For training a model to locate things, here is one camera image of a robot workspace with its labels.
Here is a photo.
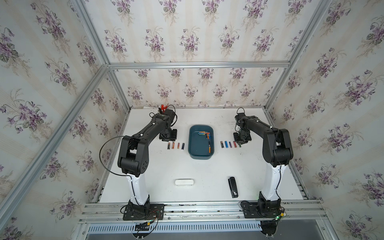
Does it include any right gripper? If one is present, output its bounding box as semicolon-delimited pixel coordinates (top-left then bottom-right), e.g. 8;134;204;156
231;128;250;143

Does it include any teal plastic storage box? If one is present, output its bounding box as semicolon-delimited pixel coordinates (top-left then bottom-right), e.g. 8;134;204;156
188;125;215;160

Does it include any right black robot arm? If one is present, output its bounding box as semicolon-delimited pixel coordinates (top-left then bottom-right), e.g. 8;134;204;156
234;113;294;210

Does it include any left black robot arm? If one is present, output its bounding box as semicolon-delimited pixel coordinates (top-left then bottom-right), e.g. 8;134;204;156
118;109;177;208

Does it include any white eraser box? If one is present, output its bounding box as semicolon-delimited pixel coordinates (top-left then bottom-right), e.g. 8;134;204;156
175;179;195;187

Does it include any black stapler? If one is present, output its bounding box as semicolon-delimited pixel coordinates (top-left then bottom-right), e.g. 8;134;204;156
228;177;239;198

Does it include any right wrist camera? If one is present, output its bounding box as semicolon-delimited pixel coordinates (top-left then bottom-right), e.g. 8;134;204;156
235;113;247;127

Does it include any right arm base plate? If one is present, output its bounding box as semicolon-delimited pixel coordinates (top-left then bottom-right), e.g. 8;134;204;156
240;200;285;219

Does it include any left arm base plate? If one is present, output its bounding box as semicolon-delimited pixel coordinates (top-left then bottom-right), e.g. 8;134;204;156
121;204;165;221

